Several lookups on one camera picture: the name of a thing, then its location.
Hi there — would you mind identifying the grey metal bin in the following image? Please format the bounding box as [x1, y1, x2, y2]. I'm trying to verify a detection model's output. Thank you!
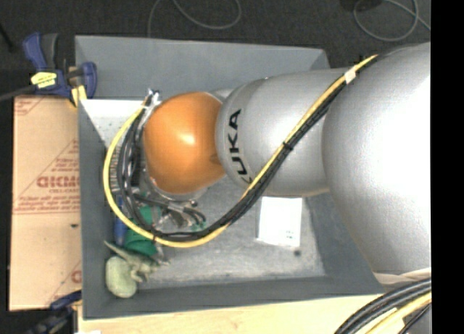
[74, 34, 386, 320]

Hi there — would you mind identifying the blue small block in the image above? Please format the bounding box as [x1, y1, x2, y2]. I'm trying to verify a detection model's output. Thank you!
[113, 215, 128, 247]

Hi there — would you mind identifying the brown cardboard board, red print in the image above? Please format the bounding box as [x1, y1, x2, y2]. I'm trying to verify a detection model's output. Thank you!
[7, 94, 84, 312]

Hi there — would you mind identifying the white flat box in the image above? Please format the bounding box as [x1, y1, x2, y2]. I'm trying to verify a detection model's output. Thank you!
[254, 196, 304, 249]

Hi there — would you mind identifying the pale green soft lump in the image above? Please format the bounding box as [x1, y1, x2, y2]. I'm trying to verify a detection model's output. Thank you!
[104, 256, 139, 299]

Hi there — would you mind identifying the green plastic cup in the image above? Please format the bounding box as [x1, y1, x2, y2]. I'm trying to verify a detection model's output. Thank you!
[123, 204, 163, 259]

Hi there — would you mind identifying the grey-green toy animal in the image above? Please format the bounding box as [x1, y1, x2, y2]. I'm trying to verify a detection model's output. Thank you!
[104, 240, 170, 283]

